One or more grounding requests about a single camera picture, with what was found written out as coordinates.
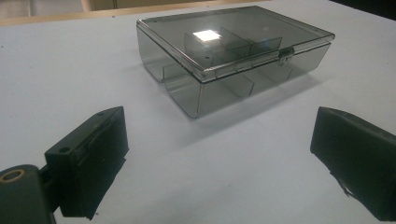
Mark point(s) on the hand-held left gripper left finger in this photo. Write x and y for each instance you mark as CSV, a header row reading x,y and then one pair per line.
x,y
90,155

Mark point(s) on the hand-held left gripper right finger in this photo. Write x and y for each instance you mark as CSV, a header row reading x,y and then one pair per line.
x,y
358,155

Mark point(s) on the clear grey plastic compartment box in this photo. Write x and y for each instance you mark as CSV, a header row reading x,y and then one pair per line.
x,y
236,37

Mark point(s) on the white table cover board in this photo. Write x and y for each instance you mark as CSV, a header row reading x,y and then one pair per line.
x,y
77,68

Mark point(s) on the wooden table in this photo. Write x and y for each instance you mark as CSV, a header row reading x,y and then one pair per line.
x,y
93,14

